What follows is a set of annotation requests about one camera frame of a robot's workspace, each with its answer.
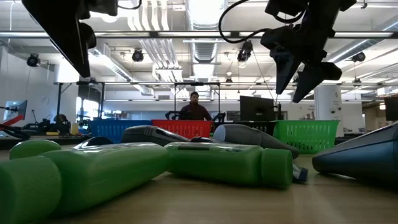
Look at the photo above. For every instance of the person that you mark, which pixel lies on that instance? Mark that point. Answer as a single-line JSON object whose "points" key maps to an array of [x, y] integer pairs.
{"points": [[195, 112]]}

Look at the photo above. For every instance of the blue-gray toiletry tube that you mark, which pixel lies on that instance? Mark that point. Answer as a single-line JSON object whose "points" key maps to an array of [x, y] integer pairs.
{"points": [[367, 155]]}

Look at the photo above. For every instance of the black ceiling camera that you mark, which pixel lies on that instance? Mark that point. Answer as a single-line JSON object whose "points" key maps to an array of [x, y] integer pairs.
{"points": [[359, 57], [245, 51], [137, 55], [33, 60]]}

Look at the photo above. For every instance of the blue plastic basket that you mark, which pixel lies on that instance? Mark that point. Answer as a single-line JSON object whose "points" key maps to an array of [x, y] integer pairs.
{"points": [[109, 129]]}

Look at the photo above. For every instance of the dark gray toiletry tube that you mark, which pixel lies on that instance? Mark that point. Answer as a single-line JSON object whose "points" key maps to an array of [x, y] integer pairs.
{"points": [[149, 133]]}

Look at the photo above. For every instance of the red bar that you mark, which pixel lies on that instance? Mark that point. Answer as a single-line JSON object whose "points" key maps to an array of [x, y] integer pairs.
{"points": [[14, 120]]}

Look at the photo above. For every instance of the black overhead frame bar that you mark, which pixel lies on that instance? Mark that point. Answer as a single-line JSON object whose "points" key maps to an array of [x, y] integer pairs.
{"points": [[186, 34]]}

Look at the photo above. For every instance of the red plastic basket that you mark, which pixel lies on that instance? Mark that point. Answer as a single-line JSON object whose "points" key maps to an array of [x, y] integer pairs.
{"points": [[186, 127]]}

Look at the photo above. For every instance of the green plastic basket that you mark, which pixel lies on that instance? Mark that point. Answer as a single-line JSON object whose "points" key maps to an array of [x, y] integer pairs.
{"points": [[311, 133]]}

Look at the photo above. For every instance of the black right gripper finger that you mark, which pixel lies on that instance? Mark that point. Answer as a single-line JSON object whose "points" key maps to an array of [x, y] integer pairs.
{"points": [[284, 71], [317, 74]]}

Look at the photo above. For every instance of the gray-screen monitor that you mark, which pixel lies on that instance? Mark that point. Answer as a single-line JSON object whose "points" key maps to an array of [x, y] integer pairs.
{"points": [[17, 109]]}

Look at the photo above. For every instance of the dark blue toiletry tube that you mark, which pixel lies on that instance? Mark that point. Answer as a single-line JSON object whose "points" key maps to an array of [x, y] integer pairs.
{"points": [[202, 140], [300, 174], [96, 141]]}

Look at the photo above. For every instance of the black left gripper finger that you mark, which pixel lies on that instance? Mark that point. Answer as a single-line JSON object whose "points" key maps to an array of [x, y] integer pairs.
{"points": [[62, 28], [89, 35]]}

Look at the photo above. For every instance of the black computer monitor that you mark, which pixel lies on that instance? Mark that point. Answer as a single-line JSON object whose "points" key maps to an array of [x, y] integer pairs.
{"points": [[256, 109]]}

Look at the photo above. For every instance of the green shampoo bottle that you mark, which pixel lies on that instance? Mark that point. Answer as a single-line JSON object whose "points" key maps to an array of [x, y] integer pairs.
{"points": [[217, 161], [99, 174], [32, 149]]}

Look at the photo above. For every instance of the white round pillar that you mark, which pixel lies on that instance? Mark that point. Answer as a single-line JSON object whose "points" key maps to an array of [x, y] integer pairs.
{"points": [[328, 105]]}

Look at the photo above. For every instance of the black background robot arm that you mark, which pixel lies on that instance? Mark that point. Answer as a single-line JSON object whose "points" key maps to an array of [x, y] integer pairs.
{"points": [[174, 115], [220, 117], [53, 124], [83, 124]]}

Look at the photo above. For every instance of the yellow box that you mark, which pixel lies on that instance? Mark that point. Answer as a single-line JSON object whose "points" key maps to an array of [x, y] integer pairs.
{"points": [[75, 128]]}

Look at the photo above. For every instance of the dark monitor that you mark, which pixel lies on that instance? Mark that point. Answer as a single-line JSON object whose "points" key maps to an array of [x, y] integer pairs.
{"points": [[391, 109]]}

